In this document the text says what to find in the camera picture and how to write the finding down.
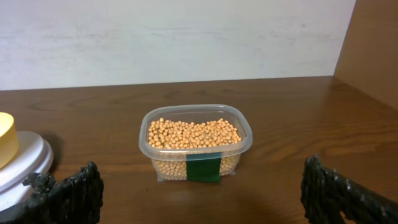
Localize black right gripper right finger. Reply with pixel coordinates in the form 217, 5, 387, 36
300, 156, 397, 224

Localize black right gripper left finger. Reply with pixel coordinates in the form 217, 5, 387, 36
1, 162, 104, 224

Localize white digital kitchen scale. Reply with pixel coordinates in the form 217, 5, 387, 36
1, 131, 53, 210

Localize pale yellow bowl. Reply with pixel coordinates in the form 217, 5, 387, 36
0, 112, 19, 168

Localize soybeans in container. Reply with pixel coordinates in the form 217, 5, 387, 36
147, 118, 243, 180

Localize green tape strip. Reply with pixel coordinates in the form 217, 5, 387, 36
186, 152, 221, 183

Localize clear plastic container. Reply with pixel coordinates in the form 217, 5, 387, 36
139, 104, 253, 182

